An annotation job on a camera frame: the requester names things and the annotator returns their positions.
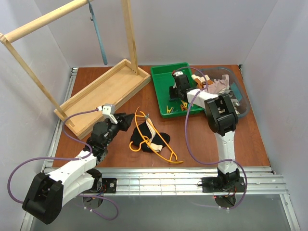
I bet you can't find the green plastic tray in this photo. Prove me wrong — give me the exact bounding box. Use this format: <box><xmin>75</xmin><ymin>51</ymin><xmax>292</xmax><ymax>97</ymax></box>
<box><xmin>151</xmin><ymin>63</ymin><xmax>197</xmax><ymax>118</ymax></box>

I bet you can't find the clear plastic laundry bin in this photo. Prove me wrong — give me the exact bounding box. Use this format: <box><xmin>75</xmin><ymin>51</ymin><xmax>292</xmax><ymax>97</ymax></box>
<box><xmin>194</xmin><ymin>66</ymin><xmax>250</xmax><ymax>118</ymax></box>

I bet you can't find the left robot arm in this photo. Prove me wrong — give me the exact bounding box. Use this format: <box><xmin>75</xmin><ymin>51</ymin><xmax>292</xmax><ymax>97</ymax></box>
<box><xmin>22</xmin><ymin>113</ymin><xmax>134</xmax><ymax>224</ymax></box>

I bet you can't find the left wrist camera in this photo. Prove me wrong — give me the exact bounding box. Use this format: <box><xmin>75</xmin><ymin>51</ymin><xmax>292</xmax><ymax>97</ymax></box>
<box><xmin>102</xmin><ymin>104</ymin><xmax>118</xmax><ymax>124</ymax></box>

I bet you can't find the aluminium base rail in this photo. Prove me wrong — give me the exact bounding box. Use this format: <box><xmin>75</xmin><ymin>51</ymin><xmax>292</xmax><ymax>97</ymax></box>
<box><xmin>98</xmin><ymin>167</ymin><xmax>288</xmax><ymax>196</ymax></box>

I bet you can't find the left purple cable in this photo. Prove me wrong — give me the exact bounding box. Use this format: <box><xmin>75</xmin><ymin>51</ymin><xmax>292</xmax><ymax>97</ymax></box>
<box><xmin>7</xmin><ymin>107</ymin><xmax>119</xmax><ymax>221</ymax></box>

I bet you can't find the yellow clothespin front left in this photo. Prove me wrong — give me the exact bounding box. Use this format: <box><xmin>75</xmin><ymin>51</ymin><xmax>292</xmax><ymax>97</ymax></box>
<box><xmin>166</xmin><ymin>105</ymin><xmax>174</xmax><ymax>114</ymax></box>

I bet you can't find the black underwear beige waistband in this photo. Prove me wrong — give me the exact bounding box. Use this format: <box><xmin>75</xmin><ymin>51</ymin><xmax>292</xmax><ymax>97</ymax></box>
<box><xmin>130</xmin><ymin>121</ymin><xmax>170</xmax><ymax>153</ymax></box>

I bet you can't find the orange clothespin front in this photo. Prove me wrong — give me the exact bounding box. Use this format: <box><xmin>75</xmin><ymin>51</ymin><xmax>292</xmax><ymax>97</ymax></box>
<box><xmin>180</xmin><ymin>101</ymin><xmax>188</xmax><ymax>111</ymax></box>

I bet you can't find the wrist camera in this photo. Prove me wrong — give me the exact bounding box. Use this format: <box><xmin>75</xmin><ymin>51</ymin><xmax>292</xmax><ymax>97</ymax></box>
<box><xmin>102</xmin><ymin>104</ymin><xmax>118</xmax><ymax>124</ymax></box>
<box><xmin>172</xmin><ymin>71</ymin><xmax>183</xmax><ymax>77</ymax></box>

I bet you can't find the blue plastic hanger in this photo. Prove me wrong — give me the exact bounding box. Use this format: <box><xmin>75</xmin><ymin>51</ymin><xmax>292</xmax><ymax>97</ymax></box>
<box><xmin>87</xmin><ymin>0</ymin><xmax>108</xmax><ymax>65</ymax></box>

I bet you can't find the wooden clothes rack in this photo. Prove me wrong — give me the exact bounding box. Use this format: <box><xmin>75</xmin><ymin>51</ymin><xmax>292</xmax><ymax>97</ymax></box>
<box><xmin>0</xmin><ymin>0</ymin><xmax>150</xmax><ymax>140</ymax></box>

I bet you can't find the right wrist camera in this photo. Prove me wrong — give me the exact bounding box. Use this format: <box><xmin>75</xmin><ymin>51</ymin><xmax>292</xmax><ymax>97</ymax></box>
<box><xmin>172</xmin><ymin>71</ymin><xmax>183</xmax><ymax>77</ymax></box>

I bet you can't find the pile of clothes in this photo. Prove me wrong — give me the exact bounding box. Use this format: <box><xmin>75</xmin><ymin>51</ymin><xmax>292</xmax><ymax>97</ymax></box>
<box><xmin>187</xmin><ymin>75</ymin><xmax>231</xmax><ymax>111</ymax></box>

